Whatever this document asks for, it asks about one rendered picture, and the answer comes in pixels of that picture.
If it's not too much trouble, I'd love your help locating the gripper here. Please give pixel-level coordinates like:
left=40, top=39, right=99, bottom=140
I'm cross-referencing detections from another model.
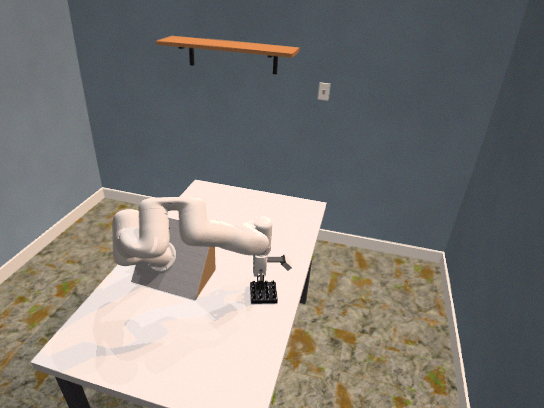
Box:
left=253, top=253, right=270, bottom=290

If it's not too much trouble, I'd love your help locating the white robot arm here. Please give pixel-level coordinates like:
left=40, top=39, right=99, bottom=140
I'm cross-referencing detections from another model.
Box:
left=112, top=197, right=273, bottom=271

